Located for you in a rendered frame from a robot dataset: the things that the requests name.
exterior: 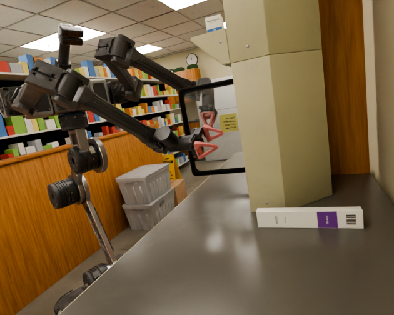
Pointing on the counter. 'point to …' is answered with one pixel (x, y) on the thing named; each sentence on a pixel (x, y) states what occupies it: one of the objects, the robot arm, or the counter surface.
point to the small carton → (214, 23)
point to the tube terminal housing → (280, 100)
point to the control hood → (214, 45)
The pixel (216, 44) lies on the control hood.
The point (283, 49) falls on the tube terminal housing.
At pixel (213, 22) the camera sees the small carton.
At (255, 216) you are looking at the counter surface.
